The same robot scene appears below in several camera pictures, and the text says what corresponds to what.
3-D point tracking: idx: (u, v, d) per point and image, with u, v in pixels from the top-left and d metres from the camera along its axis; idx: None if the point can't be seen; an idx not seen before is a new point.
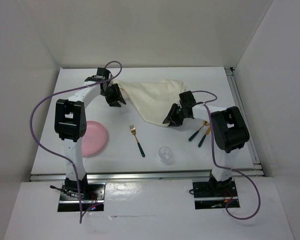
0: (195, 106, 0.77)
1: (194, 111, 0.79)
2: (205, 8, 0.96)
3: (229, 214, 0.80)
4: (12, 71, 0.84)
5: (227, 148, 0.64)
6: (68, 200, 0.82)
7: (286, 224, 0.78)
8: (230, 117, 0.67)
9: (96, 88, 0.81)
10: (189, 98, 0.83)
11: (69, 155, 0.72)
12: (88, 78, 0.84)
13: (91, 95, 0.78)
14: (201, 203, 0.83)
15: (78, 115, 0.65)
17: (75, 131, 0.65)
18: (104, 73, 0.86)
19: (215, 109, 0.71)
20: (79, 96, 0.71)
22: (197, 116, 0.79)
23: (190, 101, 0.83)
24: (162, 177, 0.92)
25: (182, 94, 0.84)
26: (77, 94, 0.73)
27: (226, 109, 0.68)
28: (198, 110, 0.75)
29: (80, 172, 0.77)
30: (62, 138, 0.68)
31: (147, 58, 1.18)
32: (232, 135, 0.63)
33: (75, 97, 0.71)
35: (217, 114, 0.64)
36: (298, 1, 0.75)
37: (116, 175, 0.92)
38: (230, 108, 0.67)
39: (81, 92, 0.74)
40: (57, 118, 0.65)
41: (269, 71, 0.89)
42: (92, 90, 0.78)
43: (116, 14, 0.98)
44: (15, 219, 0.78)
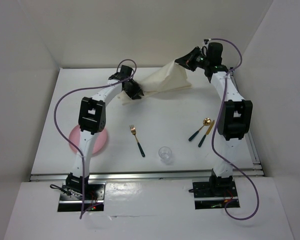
0: (217, 74, 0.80)
1: (213, 79, 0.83)
2: (206, 7, 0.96)
3: (228, 215, 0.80)
4: (13, 72, 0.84)
5: (226, 137, 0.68)
6: (68, 200, 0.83)
7: (286, 224, 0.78)
8: (241, 108, 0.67)
9: (118, 88, 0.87)
10: (215, 56, 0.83)
11: (81, 147, 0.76)
12: (111, 77, 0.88)
13: (112, 94, 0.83)
14: (201, 203, 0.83)
15: (99, 113, 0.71)
17: (94, 125, 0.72)
18: (127, 70, 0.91)
19: (232, 94, 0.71)
20: (102, 95, 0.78)
22: (214, 84, 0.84)
23: (216, 59, 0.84)
24: (162, 177, 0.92)
25: (213, 48, 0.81)
26: (100, 92, 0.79)
27: (242, 101, 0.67)
28: (217, 82, 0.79)
29: (86, 168, 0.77)
30: (81, 129, 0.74)
31: (147, 57, 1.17)
32: (234, 127, 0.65)
33: (99, 96, 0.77)
35: (229, 104, 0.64)
36: (298, 2, 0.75)
37: (116, 175, 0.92)
38: (244, 101, 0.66)
39: (103, 91, 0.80)
40: (81, 113, 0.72)
41: (270, 71, 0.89)
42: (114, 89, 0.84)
43: (116, 14, 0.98)
44: (14, 219, 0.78)
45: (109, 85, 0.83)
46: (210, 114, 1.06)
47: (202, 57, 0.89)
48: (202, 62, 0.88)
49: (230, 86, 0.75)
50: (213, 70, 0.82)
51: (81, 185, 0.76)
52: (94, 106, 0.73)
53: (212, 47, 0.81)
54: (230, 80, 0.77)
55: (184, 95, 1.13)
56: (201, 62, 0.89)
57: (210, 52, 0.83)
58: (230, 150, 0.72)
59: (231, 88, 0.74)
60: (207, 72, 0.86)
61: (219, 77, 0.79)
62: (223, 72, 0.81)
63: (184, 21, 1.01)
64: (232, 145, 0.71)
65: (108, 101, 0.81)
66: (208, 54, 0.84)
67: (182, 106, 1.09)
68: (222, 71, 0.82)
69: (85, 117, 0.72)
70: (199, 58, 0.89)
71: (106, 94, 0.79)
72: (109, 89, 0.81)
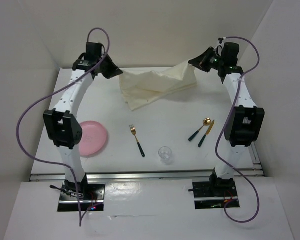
0: (231, 76, 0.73)
1: (225, 80, 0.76)
2: (206, 7, 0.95)
3: (228, 217, 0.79)
4: (13, 72, 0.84)
5: (232, 142, 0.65)
6: (68, 200, 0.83)
7: (286, 224, 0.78)
8: (252, 115, 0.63)
9: (87, 79, 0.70)
10: (232, 56, 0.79)
11: (65, 161, 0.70)
12: (76, 67, 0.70)
13: (81, 92, 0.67)
14: (201, 203, 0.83)
15: (69, 127, 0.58)
17: (70, 139, 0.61)
18: (94, 50, 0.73)
19: (244, 99, 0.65)
20: (67, 102, 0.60)
22: (226, 86, 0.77)
23: (232, 59, 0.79)
24: (162, 177, 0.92)
25: (229, 47, 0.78)
26: (65, 98, 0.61)
27: (252, 107, 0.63)
28: (230, 84, 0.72)
29: (78, 175, 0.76)
30: (57, 145, 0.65)
31: (147, 57, 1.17)
32: (242, 133, 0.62)
33: (63, 104, 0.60)
35: (240, 110, 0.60)
36: (299, 2, 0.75)
37: (118, 175, 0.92)
38: (255, 108, 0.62)
39: (68, 94, 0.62)
40: (49, 129, 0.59)
41: (270, 71, 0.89)
42: (82, 84, 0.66)
43: (116, 14, 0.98)
44: (14, 219, 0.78)
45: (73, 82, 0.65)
46: (210, 114, 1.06)
47: (216, 58, 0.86)
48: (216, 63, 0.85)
49: (243, 91, 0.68)
50: (227, 69, 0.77)
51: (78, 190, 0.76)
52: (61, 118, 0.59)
53: (228, 46, 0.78)
54: (245, 84, 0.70)
55: (184, 95, 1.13)
56: (215, 63, 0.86)
57: (225, 51, 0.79)
58: (234, 155, 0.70)
59: (243, 93, 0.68)
60: (221, 72, 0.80)
61: (233, 79, 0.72)
62: (238, 74, 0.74)
63: (184, 21, 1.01)
64: (237, 151, 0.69)
65: (78, 104, 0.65)
66: (223, 53, 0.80)
67: (182, 106, 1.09)
68: (237, 73, 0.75)
69: (55, 132, 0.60)
70: (213, 59, 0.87)
71: (72, 98, 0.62)
72: (74, 90, 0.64)
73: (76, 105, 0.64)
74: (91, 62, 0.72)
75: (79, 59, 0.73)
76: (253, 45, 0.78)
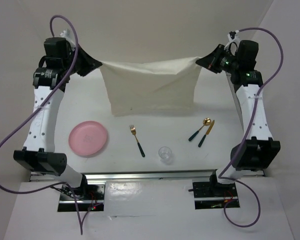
0: (245, 88, 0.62)
1: (239, 90, 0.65)
2: (205, 7, 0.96)
3: (229, 220, 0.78)
4: (12, 72, 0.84)
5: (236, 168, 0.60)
6: (68, 200, 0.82)
7: (286, 224, 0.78)
8: (264, 146, 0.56)
9: (57, 97, 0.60)
10: (248, 58, 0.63)
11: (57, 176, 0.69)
12: (37, 82, 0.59)
13: (53, 114, 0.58)
14: (201, 203, 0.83)
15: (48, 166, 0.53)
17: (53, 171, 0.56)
18: (57, 52, 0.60)
19: (258, 127, 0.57)
20: (38, 136, 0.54)
22: (239, 96, 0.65)
23: (249, 62, 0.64)
24: (162, 177, 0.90)
25: (246, 48, 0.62)
26: (34, 131, 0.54)
27: (267, 139, 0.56)
28: (244, 100, 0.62)
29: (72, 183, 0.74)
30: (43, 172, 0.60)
31: (147, 57, 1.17)
32: (247, 164, 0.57)
33: (34, 139, 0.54)
35: (252, 145, 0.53)
36: (298, 2, 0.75)
37: (117, 175, 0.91)
38: (271, 141, 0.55)
39: (37, 126, 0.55)
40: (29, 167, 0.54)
41: (270, 71, 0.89)
42: (52, 107, 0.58)
43: (116, 14, 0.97)
44: (14, 219, 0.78)
45: (38, 109, 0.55)
46: (210, 114, 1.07)
47: (228, 60, 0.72)
48: (228, 66, 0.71)
49: (259, 113, 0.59)
50: (242, 78, 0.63)
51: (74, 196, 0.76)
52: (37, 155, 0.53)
53: (244, 47, 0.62)
54: (262, 103, 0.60)
55: None
56: (227, 66, 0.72)
57: (240, 53, 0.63)
58: (237, 173, 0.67)
59: (259, 117, 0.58)
60: (235, 78, 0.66)
61: (248, 95, 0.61)
62: (256, 86, 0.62)
63: (184, 21, 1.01)
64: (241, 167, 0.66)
65: (52, 130, 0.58)
66: (238, 54, 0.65)
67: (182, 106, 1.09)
68: (255, 85, 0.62)
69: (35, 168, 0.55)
70: (224, 61, 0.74)
71: (42, 130, 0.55)
72: (43, 117, 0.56)
73: (50, 132, 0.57)
74: (56, 71, 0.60)
75: (40, 67, 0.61)
76: (279, 42, 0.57)
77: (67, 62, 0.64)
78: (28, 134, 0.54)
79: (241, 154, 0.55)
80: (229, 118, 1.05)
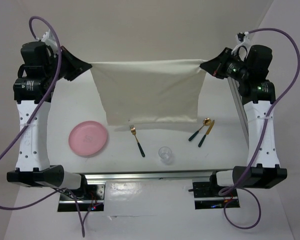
0: (255, 106, 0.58)
1: (247, 106, 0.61)
2: (205, 8, 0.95)
3: (228, 220, 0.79)
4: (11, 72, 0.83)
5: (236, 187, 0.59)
6: (68, 200, 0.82)
7: (286, 225, 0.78)
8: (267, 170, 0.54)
9: (44, 109, 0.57)
10: (260, 67, 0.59)
11: None
12: (21, 98, 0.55)
13: (43, 129, 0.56)
14: (201, 203, 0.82)
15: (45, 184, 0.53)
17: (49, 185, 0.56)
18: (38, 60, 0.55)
19: (265, 153, 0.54)
20: (30, 155, 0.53)
22: (247, 110, 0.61)
23: (260, 71, 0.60)
24: (162, 178, 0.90)
25: (258, 56, 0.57)
26: (25, 150, 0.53)
27: (274, 167, 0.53)
28: (253, 119, 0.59)
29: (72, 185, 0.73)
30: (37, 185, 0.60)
31: (147, 57, 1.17)
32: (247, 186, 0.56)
33: (26, 159, 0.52)
35: (256, 173, 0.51)
36: (299, 2, 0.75)
37: (118, 175, 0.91)
38: (277, 169, 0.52)
39: (28, 145, 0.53)
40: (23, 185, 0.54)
41: (270, 71, 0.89)
42: (40, 123, 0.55)
43: (116, 14, 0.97)
44: (14, 220, 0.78)
45: (25, 126, 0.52)
46: (209, 114, 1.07)
47: (235, 67, 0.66)
48: (236, 73, 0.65)
49: (268, 136, 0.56)
50: (253, 89, 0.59)
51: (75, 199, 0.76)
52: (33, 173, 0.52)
53: (256, 54, 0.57)
54: (272, 125, 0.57)
55: None
56: (234, 73, 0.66)
57: (251, 60, 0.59)
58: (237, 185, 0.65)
59: (268, 141, 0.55)
60: (244, 88, 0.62)
61: (258, 114, 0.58)
62: (267, 103, 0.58)
63: (184, 21, 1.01)
64: None
65: (43, 143, 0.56)
66: (249, 62, 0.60)
67: None
68: (266, 101, 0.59)
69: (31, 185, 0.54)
70: (231, 68, 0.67)
71: (33, 148, 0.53)
72: (32, 135, 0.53)
73: (42, 147, 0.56)
74: (38, 80, 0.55)
75: (20, 78, 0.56)
76: (295, 43, 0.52)
77: (49, 67, 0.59)
78: (19, 154, 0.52)
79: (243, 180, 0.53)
80: (229, 118, 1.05)
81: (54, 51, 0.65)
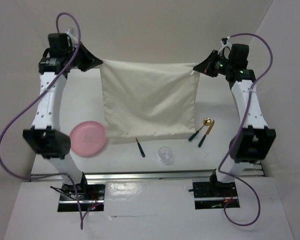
0: (240, 83, 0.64)
1: (234, 87, 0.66)
2: (205, 8, 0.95)
3: (228, 219, 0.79)
4: (11, 72, 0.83)
5: (235, 160, 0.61)
6: (68, 200, 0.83)
7: (286, 224, 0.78)
8: (261, 135, 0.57)
9: (60, 84, 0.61)
10: (241, 58, 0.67)
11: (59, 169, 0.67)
12: (43, 70, 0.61)
13: (57, 101, 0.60)
14: (201, 204, 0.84)
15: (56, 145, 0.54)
17: (60, 154, 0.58)
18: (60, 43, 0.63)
19: (253, 117, 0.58)
20: (45, 115, 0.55)
22: (234, 92, 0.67)
23: (241, 61, 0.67)
24: (162, 177, 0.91)
25: (237, 48, 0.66)
26: (41, 110, 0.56)
27: (263, 128, 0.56)
28: (239, 95, 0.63)
29: (76, 178, 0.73)
30: (47, 157, 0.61)
31: (147, 57, 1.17)
32: (246, 153, 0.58)
33: (41, 118, 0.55)
35: (249, 132, 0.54)
36: (299, 2, 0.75)
37: (116, 175, 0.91)
38: (266, 130, 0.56)
39: (44, 108, 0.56)
40: (35, 148, 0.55)
41: (270, 71, 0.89)
42: (55, 91, 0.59)
43: (116, 13, 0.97)
44: (14, 220, 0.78)
45: (45, 91, 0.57)
46: (209, 114, 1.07)
47: (222, 63, 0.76)
48: (223, 68, 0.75)
49: (254, 105, 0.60)
50: (236, 75, 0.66)
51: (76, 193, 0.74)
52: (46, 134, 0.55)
53: (236, 48, 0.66)
54: (255, 96, 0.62)
55: None
56: (222, 69, 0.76)
57: (233, 54, 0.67)
58: (237, 168, 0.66)
59: (254, 107, 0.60)
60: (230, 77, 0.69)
61: (243, 89, 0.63)
62: (249, 81, 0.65)
63: (184, 21, 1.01)
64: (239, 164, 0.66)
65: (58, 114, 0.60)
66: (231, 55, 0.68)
67: None
68: (248, 79, 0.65)
69: (42, 149, 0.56)
70: (218, 65, 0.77)
71: (49, 109, 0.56)
72: (50, 99, 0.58)
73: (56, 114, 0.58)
74: (59, 59, 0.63)
75: (43, 57, 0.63)
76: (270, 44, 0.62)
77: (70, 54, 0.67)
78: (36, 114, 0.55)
79: (238, 142, 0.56)
80: (229, 119, 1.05)
81: (74, 43, 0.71)
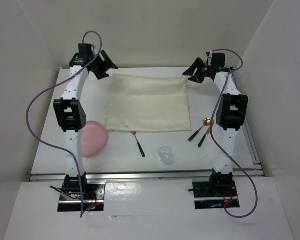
0: (220, 73, 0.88)
1: (217, 77, 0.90)
2: (205, 7, 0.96)
3: (226, 212, 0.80)
4: (12, 71, 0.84)
5: (223, 126, 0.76)
6: (68, 200, 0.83)
7: (286, 224, 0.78)
8: (238, 102, 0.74)
9: (84, 74, 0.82)
10: (219, 60, 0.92)
11: (68, 148, 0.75)
12: (72, 64, 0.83)
13: (81, 86, 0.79)
14: (201, 203, 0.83)
15: (76, 111, 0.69)
17: (77, 124, 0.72)
18: (86, 49, 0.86)
19: (230, 90, 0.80)
20: (72, 91, 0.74)
22: (217, 83, 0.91)
23: (220, 63, 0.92)
24: (162, 177, 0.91)
25: (216, 55, 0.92)
26: (70, 89, 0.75)
27: (238, 96, 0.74)
28: (220, 80, 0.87)
29: (80, 166, 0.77)
30: (64, 130, 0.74)
31: (147, 57, 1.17)
32: (229, 119, 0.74)
33: (69, 93, 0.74)
35: (227, 97, 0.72)
36: (299, 1, 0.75)
37: (116, 175, 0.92)
38: (240, 96, 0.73)
39: (72, 87, 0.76)
40: (58, 115, 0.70)
41: (270, 70, 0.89)
42: (80, 78, 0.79)
43: (116, 14, 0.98)
44: (14, 219, 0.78)
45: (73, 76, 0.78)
46: (209, 114, 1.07)
47: (207, 67, 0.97)
48: (207, 71, 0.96)
49: (231, 83, 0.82)
50: (217, 70, 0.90)
51: (79, 182, 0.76)
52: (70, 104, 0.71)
53: (215, 54, 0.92)
54: (232, 79, 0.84)
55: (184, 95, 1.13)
56: (206, 71, 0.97)
57: (213, 59, 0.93)
58: (226, 141, 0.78)
59: (231, 84, 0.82)
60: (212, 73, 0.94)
61: (222, 76, 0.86)
62: (225, 72, 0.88)
63: (184, 21, 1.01)
64: (229, 137, 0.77)
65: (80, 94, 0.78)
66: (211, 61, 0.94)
67: (183, 106, 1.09)
68: (225, 71, 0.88)
69: (64, 119, 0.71)
70: (203, 69, 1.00)
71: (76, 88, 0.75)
72: (76, 82, 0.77)
73: (80, 93, 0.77)
74: (84, 59, 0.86)
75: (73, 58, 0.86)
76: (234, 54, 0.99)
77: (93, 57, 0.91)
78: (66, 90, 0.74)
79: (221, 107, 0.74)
80: None
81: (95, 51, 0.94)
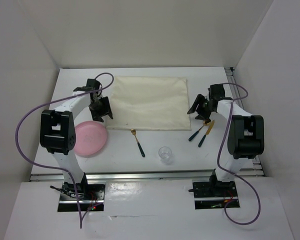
0: (222, 101, 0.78)
1: (218, 106, 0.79)
2: (205, 8, 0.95)
3: (229, 219, 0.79)
4: (12, 72, 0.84)
5: (236, 155, 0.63)
6: (68, 200, 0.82)
7: (286, 224, 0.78)
8: (252, 125, 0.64)
9: (85, 99, 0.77)
10: (217, 90, 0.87)
11: (63, 165, 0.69)
12: (77, 89, 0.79)
13: (80, 106, 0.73)
14: (201, 203, 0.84)
15: (65, 126, 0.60)
17: (63, 145, 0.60)
18: (94, 85, 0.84)
19: (239, 112, 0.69)
20: (67, 106, 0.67)
22: (220, 111, 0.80)
23: (219, 93, 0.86)
24: (162, 178, 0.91)
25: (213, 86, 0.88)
26: (65, 103, 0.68)
27: (250, 117, 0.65)
28: (223, 107, 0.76)
29: (76, 176, 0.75)
30: (51, 151, 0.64)
31: (147, 57, 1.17)
32: (245, 145, 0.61)
33: (63, 107, 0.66)
35: (239, 118, 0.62)
36: (299, 2, 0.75)
37: (116, 175, 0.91)
38: (254, 116, 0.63)
39: (69, 102, 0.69)
40: (43, 131, 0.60)
41: (270, 71, 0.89)
42: (80, 100, 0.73)
43: (115, 14, 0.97)
44: (14, 219, 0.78)
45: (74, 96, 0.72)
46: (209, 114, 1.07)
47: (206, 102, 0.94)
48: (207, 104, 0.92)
49: (236, 107, 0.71)
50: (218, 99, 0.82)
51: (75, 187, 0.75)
52: (60, 119, 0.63)
53: (212, 86, 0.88)
54: (236, 104, 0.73)
55: (184, 95, 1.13)
56: (207, 106, 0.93)
57: (212, 92, 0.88)
58: (236, 165, 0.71)
59: (236, 107, 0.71)
60: (213, 104, 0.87)
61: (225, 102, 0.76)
62: (228, 100, 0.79)
63: (184, 21, 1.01)
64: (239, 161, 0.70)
65: (75, 113, 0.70)
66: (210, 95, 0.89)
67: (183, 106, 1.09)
68: (227, 100, 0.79)
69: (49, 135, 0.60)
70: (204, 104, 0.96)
71: (72, 104, 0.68)
72: (75, 99, 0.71)
73: (75, 111, 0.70)
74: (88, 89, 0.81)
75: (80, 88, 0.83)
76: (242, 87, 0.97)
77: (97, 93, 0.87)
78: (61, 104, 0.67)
79: (233, 132, 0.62)
80: None
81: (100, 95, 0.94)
